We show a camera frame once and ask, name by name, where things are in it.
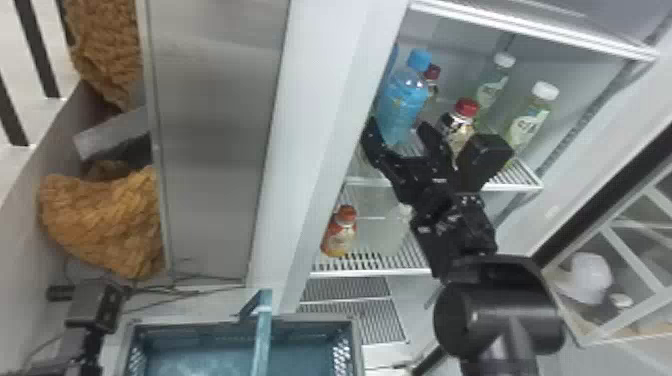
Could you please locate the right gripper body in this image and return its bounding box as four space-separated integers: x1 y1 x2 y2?
386 155 482 227

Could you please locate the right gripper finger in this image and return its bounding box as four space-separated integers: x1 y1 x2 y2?
416 120 457 178
359 116 404 177

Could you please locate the brown bottle with red cap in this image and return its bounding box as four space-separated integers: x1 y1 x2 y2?
438 97 481 160

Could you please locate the blue bottle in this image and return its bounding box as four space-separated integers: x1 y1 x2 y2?
374 48 433 149

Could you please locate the clear bottle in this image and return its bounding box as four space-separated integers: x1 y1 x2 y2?
361 201 414 258

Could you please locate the dark bottle with red cap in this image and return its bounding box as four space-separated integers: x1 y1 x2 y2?
424 63 443 102

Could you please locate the white fridge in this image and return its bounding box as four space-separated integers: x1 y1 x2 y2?
137 0 672 376

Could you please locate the white bottle with white cap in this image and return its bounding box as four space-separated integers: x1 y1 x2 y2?
473 51 517 116
503 80 561 152

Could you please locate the orange bottle with red cap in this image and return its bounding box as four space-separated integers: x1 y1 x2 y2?
320 204 360 259

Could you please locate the fridge door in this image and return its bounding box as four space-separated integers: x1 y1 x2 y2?
495 47 672 376

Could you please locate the blue basket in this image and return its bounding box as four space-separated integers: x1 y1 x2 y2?
112 288 367 376

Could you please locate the grey box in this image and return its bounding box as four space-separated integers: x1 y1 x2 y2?
72 106 155 170

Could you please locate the orange towel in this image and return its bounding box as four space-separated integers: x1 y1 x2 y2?
61 0 147 113
37 164 165 281

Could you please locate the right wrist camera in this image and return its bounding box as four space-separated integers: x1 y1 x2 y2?
455 133 516 194

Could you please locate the black cable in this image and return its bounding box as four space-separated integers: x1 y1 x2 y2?
123 271 247 312

